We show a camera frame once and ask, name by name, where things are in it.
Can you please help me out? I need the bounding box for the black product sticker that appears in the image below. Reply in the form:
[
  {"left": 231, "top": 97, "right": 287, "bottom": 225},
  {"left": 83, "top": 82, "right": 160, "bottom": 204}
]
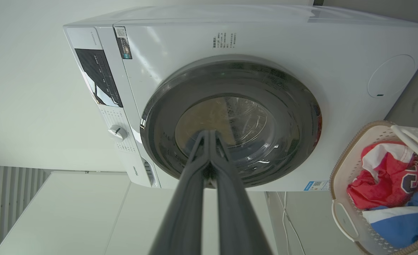
[{"left": 114, "top": 27, "right": 133, "bottom": 60}]

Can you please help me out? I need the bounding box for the black control display panel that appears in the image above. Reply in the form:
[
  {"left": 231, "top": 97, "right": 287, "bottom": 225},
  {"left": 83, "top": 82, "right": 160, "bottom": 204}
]
[{"left": 75, "top": 49, "right": 123, "bottom": 108}]

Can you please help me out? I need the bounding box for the white front-load washing machine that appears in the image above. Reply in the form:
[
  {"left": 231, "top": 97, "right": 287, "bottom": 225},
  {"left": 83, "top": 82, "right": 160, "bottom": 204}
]
[{"left": 63, "top": 4, "right": 418, "bottom": 192}]

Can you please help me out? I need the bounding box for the white cabinet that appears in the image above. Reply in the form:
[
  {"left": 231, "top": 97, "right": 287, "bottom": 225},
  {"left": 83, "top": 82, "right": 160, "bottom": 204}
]
[{"left": 0, "top": 171, "right": 277, "bottom": 255}]

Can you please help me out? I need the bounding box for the white slatted panel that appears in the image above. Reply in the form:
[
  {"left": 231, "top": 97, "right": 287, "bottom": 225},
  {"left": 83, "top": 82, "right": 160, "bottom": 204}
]
[{"left": 0, "top": 165, "right": 51, "bottom": 255}]

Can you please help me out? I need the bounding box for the round white filter cover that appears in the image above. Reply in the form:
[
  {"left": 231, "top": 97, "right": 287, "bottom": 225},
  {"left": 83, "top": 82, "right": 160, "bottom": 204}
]
[{"left": 367, "top": 54, "right": 416, "bottom": 98}]

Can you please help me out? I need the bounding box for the thin white cable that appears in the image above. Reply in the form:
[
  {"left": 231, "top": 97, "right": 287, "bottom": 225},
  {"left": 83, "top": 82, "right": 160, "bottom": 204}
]
[{"left": 276, "top": 191, "right": 306, "bottom": 255}]

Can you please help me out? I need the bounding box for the blue energy label sticker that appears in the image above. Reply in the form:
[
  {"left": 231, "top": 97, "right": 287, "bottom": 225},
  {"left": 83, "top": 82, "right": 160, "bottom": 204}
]
[{"left": 304, "top": 181, "right": 330, "bottom": 192}]

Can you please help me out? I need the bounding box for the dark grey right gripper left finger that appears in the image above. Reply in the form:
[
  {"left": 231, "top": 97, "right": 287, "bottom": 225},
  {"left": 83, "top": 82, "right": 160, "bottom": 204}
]
[{"left": 149, "top": 130, "right": 210, "bottom": 255}]

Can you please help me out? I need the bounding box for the dark round washer door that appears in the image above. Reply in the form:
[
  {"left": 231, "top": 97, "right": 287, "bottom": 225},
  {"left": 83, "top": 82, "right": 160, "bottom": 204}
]
[{"left": 140, "top": 55, "right": 323, "bottom": 188}]

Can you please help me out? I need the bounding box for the blue and white garment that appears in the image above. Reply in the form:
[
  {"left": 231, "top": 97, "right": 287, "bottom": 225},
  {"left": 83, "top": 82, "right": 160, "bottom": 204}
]
[{"left": 362, "top": 188, "right": 418, "bottom": 248}]

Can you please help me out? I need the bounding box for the cream perforated laundry basket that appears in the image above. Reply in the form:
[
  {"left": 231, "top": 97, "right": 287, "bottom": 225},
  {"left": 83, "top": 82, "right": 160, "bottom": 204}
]
[{"left": 329, "top": 120, "right": 418, "bottom": 255}]

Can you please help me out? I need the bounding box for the detergent drawer handle recess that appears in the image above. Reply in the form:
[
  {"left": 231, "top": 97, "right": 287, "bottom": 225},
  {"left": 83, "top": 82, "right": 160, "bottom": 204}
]
[{"left": 141, "top": 158, "right": 158, "bottom": 187}]

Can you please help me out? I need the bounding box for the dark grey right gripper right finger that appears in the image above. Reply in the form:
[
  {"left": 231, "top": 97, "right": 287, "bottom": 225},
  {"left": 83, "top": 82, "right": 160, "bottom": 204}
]
[{"left": 210, "top": 130, "right": 273, "bottom": 255}]

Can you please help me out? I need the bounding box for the white control knob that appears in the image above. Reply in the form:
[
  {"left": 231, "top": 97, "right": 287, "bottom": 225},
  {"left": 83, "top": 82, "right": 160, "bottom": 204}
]
[{"left": 108, "top": 125, "right": 128, "bottom": 142}]

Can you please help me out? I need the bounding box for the red and white jersey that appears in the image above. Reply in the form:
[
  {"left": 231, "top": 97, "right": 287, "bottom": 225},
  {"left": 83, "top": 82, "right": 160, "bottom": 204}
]
[{"left": 347, "top": 141, "right": 418, "bottom": 210}]

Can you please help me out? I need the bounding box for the white basket side handle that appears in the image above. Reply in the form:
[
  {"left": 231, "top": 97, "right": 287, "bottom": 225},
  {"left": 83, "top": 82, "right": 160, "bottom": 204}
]
[
  {"left": 332, "top": 200, "right": 360, "bottom": 242},
  {"left": 390, "top": 125, "right": 418, "bottom": 167}
]

